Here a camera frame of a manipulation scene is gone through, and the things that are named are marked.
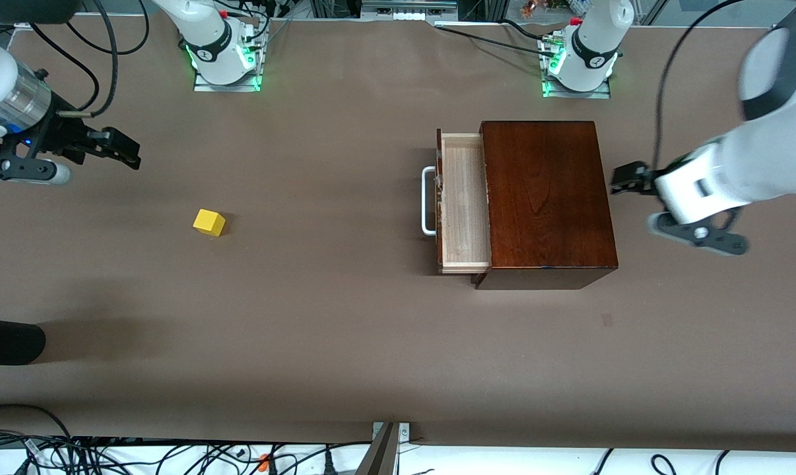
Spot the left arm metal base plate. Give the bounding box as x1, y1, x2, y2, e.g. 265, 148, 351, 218
542, 77, 612, 100

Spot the black cable on table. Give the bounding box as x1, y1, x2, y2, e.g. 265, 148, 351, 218
434, 18, 552, 55

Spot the tangled black cable bundle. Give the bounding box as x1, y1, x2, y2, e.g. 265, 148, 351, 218
0, 404, 372, 475

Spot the metal table bracket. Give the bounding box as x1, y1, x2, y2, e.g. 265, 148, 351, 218
372, 422, 411, 445

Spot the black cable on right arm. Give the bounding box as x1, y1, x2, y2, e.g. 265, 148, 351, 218
28, 20, 102, 114
93, 0, 120, 118

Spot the dark metal post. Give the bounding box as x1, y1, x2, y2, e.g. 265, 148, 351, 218
354, 422, 400, 475

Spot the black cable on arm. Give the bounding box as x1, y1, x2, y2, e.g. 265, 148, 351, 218
653, 0, 796, 174
93, 0, 120, 118
28, 20, 102, 114

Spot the white power strip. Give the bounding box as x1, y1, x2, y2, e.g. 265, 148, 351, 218
361, 0, 459, 21

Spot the yellow cube block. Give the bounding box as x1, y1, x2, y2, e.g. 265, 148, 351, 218
193, 208, 227, 238

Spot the dark brown wooden cabinet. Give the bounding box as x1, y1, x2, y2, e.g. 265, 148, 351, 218
471, 120, 618, 291

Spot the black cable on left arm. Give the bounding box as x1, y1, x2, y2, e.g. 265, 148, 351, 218
653, 0, 796, 174

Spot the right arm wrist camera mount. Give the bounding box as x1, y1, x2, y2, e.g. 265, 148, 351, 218
0, 154, 73, 186

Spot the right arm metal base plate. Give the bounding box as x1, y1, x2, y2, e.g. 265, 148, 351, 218
193, 70, 262, 93

